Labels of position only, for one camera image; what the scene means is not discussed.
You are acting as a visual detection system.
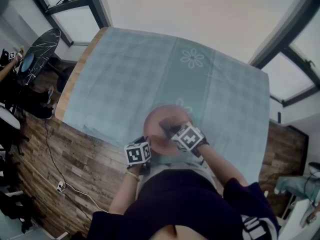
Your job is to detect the gold bracelet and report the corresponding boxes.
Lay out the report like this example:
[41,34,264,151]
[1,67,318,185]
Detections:
[124,169,141,183]

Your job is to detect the teal checked tablecloth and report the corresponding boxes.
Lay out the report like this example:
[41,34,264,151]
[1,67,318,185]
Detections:
[60,26,271,185]

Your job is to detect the black cable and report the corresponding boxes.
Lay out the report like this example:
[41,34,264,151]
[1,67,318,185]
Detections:
[44,118,67,184]

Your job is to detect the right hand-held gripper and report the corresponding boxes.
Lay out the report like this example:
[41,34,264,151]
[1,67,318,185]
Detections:
[170,121,205,153]

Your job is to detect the black framed casement window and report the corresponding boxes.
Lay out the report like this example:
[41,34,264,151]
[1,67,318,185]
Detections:
[23,0,112,48]
[248,0,320,108]

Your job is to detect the person's right forearm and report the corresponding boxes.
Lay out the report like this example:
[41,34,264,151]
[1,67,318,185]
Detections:
[199,143,250,189]

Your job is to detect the pink big plate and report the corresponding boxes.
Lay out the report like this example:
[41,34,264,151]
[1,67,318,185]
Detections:
[143,104,194,155]

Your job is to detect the black gripper hand strap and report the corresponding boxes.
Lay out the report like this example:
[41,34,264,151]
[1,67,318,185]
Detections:
[191,133,211,158]

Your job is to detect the white cable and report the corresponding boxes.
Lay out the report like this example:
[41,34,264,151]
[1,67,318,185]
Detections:
[22,155,109,213]

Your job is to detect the black marble round table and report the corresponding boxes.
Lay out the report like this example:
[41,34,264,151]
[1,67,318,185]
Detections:
[17,28,76,94]

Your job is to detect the person's left forearm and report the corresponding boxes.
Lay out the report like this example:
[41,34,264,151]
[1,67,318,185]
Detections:
[108,164,141,215]

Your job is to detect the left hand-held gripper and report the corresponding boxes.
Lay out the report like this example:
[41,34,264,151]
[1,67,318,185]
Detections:
[123,135,153,172]

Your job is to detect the blue plate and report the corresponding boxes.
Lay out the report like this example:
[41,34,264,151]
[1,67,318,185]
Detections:
[20,53,35,74]

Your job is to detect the person's light grey trousers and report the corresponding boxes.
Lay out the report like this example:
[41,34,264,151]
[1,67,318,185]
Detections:
[139,158,219,193]

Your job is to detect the person's dark navy shirt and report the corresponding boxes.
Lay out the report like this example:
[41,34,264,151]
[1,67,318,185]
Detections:
[87,169,281,240]

